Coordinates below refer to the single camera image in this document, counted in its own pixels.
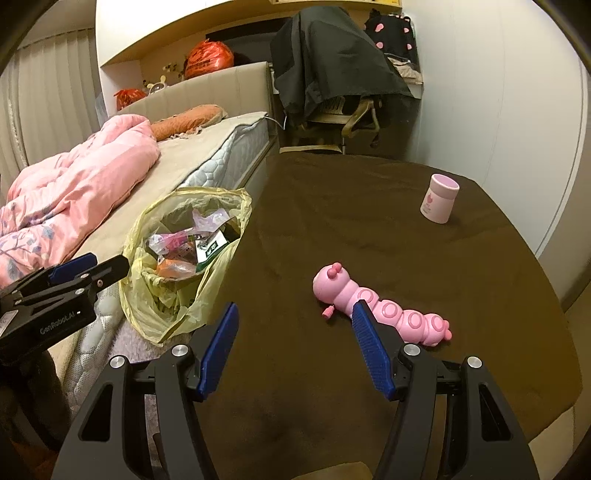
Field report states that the beige upholstered bed frame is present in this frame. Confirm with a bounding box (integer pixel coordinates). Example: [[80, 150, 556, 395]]
[[113, 61, 278, 185]]

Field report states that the orange pillow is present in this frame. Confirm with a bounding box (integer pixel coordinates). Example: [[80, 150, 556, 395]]
[[150, 104, 228, 141]]

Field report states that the pink and white cup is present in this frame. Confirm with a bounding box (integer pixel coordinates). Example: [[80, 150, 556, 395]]
[[420, 174, 460, 224]]

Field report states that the white vertical curtain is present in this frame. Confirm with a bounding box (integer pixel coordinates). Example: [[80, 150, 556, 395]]
[[0, 34, 100, 185]]

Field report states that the pink caterpillar toy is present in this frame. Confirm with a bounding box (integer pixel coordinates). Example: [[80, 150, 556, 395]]
[[312, 262, 452, 347]]

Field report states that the white quilted mattress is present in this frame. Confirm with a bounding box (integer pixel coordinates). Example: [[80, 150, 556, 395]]
[[46, 111, 271, 407]]

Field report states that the yellow plastic bag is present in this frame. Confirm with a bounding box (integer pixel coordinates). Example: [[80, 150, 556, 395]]
[[119, 187, 254, 347]]

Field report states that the dark jacket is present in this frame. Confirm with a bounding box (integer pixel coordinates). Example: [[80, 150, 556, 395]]
[[270, 7, 414, 127]]

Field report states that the small orange plastic bag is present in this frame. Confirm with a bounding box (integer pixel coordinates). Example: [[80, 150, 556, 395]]
[[114, 88, 147, 110]]

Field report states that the brown table cloth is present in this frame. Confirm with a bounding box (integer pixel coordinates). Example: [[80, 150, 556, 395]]
[[189, 150, 583, 480]]

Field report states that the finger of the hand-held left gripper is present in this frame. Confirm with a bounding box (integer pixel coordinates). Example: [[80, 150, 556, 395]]
[[14, 255, 131, 311], [0, 252, 99, 304]]

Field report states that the grey floor rug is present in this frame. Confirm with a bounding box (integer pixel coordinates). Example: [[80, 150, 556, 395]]
[[108, 323, 164, 365]]

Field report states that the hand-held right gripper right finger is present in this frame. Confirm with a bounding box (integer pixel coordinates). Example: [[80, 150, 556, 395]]
[[351, 299, 541, 480]]

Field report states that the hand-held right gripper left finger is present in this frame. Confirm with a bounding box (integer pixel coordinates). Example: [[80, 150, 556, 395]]
[[50, 302, 240, 480]]

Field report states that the beige folded clothing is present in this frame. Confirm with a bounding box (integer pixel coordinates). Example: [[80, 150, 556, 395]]
[[390, 55, 424, 86]]

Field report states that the pink duvet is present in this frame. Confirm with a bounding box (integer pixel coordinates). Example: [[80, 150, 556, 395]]
[[0, 114, 161, 289]]

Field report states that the large orange plastic bag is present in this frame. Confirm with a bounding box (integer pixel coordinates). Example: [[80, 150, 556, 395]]
[[185, 40, 235, 79]]

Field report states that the packet with white printed label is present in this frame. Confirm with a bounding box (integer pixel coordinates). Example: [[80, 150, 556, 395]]
[[194, 231, 232, 274]]

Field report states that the pink printed wrapper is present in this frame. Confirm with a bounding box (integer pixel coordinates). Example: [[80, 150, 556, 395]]
[[147, 208, 232, 257]]

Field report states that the black garment with pink hearts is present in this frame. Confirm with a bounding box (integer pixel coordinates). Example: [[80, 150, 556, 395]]
[[363, 14, 419, 61]]

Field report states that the beige office chair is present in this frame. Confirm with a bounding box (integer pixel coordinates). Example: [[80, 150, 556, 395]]
[[288, 95, 384, 154]]

